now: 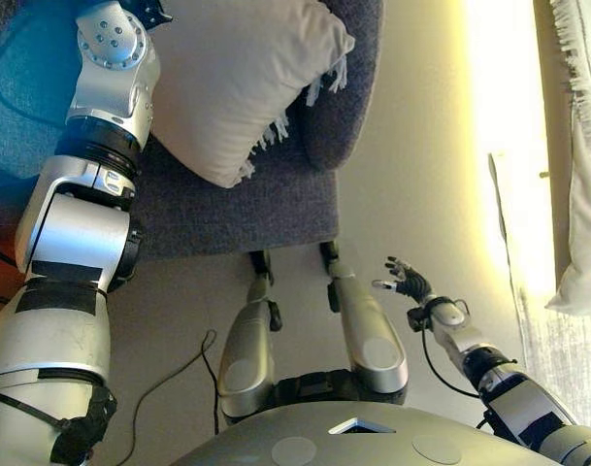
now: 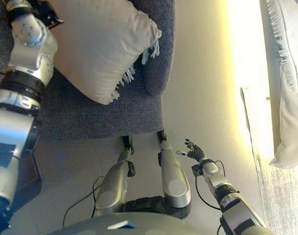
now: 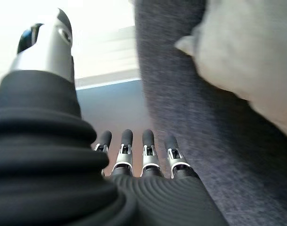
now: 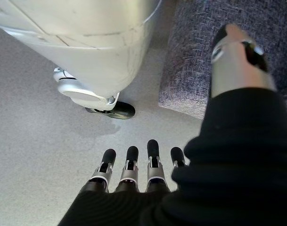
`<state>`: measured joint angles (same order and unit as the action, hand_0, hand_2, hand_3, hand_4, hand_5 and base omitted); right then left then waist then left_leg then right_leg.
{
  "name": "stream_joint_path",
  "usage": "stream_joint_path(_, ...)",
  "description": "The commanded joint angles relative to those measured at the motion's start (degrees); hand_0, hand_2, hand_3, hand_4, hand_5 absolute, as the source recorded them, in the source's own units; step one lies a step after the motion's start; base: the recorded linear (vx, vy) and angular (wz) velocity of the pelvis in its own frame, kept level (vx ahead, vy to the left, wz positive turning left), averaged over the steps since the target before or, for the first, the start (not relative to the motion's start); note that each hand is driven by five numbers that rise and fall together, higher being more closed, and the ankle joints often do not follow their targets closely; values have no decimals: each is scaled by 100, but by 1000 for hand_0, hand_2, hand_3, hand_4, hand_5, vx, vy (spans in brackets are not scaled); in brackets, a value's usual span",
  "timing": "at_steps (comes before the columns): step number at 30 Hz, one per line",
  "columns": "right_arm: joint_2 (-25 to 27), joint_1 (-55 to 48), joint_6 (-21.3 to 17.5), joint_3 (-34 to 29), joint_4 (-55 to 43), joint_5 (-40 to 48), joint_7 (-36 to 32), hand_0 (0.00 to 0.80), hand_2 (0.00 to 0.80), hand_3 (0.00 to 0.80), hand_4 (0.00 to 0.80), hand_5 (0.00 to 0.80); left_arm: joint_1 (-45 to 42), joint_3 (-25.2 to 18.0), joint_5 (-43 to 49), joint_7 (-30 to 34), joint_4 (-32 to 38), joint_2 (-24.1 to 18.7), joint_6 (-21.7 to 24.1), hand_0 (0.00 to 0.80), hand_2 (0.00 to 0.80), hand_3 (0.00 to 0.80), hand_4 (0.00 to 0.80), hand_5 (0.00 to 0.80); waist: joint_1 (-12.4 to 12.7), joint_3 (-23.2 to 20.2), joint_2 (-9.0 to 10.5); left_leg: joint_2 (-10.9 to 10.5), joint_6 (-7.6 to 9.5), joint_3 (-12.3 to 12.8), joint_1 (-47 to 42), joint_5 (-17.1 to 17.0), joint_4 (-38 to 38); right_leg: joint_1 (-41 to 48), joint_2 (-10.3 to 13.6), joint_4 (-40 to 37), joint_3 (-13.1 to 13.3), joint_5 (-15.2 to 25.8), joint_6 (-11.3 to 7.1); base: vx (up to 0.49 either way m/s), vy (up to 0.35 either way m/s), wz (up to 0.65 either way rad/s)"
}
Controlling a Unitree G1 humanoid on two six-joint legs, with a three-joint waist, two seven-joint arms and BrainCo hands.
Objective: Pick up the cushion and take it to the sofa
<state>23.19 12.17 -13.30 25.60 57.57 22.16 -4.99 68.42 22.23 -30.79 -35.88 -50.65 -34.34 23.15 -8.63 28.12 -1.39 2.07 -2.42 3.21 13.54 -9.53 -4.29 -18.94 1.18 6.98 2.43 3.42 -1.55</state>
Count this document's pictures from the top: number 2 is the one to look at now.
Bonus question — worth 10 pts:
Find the grey fabric armchair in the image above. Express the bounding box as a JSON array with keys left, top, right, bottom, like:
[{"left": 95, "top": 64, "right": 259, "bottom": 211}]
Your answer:
[{"left": 0, "top": 0, "right": 177, "bottom": 143}]

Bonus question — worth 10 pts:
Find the cream fringed bed blanket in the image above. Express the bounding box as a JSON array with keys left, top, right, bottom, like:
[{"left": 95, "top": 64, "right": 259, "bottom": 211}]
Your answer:
[{"left": 266, "top": 0, "right": 298, "bottom": 170}]

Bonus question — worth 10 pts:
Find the thin black floor cable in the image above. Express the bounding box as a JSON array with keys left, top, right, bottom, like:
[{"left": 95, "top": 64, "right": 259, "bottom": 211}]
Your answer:
[{"left": 63, "top": 175, "right": 106, "bottom": 229}]

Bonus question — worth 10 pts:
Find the grey patterned rug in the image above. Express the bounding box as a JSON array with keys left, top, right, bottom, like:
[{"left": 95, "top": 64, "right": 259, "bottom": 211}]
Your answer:
[{"left": 239, "top": 86, "right": 298, "bottom": 235}]

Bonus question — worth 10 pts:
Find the white fringed cushion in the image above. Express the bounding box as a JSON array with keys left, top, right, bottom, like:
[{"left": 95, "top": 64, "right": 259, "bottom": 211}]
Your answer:
[{"left": 49, "top": 0, "right": 163, "bottom": 106}]

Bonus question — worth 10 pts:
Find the grey robot torso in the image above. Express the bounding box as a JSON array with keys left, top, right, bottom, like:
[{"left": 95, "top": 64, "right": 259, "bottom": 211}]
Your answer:
[{"left": 48, "top": 195, "right": 213, "bottom": 235}]

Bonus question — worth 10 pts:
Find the silver robot left leg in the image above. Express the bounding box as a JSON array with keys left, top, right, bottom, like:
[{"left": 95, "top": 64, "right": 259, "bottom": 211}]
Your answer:
[{"left": 93, "top": 135, "right": 136, "bottom": 216}]

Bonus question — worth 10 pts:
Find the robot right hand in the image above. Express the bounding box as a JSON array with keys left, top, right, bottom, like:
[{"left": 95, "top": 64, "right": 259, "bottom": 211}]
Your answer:
[{"left": 176, "top": 138, "right": 206, "bottom": 163}]

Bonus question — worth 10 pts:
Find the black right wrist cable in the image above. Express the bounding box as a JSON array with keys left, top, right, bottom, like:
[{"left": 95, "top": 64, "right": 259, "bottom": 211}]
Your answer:
[{"left": 194, "top": 160, "right": 227, "bottom": 211}]

